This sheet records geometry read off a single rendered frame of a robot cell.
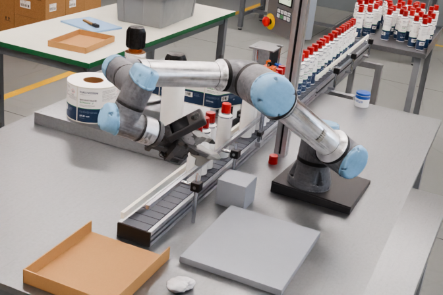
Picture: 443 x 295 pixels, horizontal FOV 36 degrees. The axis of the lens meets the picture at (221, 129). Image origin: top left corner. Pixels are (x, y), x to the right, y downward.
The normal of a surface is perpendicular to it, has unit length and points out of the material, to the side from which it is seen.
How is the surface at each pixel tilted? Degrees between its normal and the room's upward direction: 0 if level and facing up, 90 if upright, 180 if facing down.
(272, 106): 86
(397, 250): 0
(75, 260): 0
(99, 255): 0
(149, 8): 95
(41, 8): 90
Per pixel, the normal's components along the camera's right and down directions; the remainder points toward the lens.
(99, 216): 0.10, -0.93
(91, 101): 0.08, 0.37
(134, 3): -0.38, 0.39
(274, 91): 0.40, 0.31
